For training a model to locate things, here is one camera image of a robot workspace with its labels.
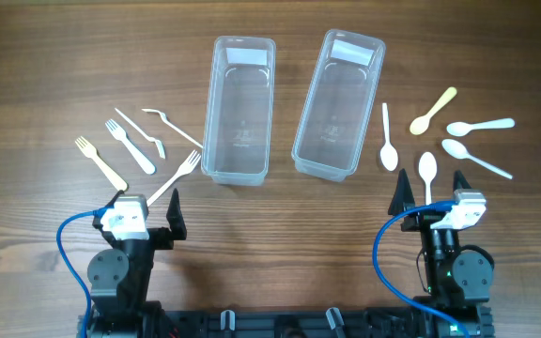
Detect left clear plastic container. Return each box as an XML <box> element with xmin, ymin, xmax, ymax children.
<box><xmin>201</xmin><ymin>36</ymin><xmax>276</xmax><ymax>186</ymax></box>

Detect left blue cable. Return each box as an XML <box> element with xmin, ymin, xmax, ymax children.
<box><xmin>55</xmin><ymin>207</ymin><xmax>110</xmax><ymax>338</ymax></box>

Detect white spoon far right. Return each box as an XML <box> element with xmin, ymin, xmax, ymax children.
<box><xmin>441</xmin><ymin>139</ymin><xmax>513</xmax><ymax>179</ymax></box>

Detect right blue cable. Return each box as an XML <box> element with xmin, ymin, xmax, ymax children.
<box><xmin>371</xmin><ymin>200</ymin><xmax>471</xmax><ymax>338</ymax></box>

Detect blue cable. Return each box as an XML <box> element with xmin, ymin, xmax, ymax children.
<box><xmin>55</xmin><ymin>207</ymin><xmax>110</xmax><ymax>338</ymax></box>
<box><xmin>371</xmin><ymin>200</ymin><xmax>471</xmax><ymax>338</ymax></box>

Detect yellow plastic spoon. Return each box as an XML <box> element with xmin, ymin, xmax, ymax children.
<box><xmin>410</xmin><ymin>86</ymin><xmax>457</xmax><ymax>135</ymax></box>

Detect right clear plastic container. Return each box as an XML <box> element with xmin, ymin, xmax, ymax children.
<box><xmin>291</xmin><ymin>29</ymin><xmax>386</xmax><ymax>182</ymax></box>

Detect yellow plastic fork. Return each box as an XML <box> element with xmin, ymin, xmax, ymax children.
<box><xmin>75</xmin><ymin>136</ymin><xmax>129</xmax><ymax>192</ymax></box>

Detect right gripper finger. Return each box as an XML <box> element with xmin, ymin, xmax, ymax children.
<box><xmin>388</xmin><ymin>169</ymin><xmax>415</xmax><ymax>216</ymax></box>
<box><xmin>453</xmin><ymin>170</ymin><xmax>471</xmax><ymax>192</ymax></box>

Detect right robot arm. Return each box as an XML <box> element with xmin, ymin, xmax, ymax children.
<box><xmin>381</xmin><ymin>169</ymin><xmax>495</xmax><ymax>337</ymax></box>

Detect thin white spoon left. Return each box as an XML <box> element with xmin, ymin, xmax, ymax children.
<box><xmin>379</xmin><ymin>102</ymin><xmax>398</xmax><ymax>172</ymax></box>

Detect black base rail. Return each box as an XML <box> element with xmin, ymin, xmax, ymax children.
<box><xmin>77</xmin><ymin>307</ymin><xmax>495</xmax><ymax>338</ymax></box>

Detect light blue plastic fork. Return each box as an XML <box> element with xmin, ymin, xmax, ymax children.
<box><xmin>105</xmin><ymin>119</ymin><xmax>156</xmax><ymax>175</ymax></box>

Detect white spoon near gripper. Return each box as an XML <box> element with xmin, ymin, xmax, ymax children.
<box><xmin>418</xmin><ymin>152</ymin><xmax>438</xmax><ymax>205</ymax></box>

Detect thin white fork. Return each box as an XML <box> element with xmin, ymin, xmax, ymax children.
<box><xmin>115</xmin><ymin>108</ymin><xmax>166</xmax><ymax>159</ymax></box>

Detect light blue plastic spoon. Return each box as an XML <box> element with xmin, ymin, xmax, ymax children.
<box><xmin>446</xmin><ymin>117</ymin><xmax>516</xmax><ymax>137</ymax></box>

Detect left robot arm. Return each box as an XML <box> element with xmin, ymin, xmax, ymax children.
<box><xmin>77</xmin><ymin>190</ymin><xmax>187</xmax><ymax>337</ymax></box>

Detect curved white plastic fork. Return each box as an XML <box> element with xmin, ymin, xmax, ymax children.
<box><xmin>142</xmin><ymin>108</ymin><xmax>203</xmax><ymax>149</ymax></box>

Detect clear plastic container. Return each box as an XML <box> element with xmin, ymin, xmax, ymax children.
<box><xmin>291</xmin><ymin>29</ymin><xmax>386</xmax><ymax>182</ymax></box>
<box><xmin>201</xmin><ymin>36</ymin><xmax>276</xmax><ymax>186</ymax></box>

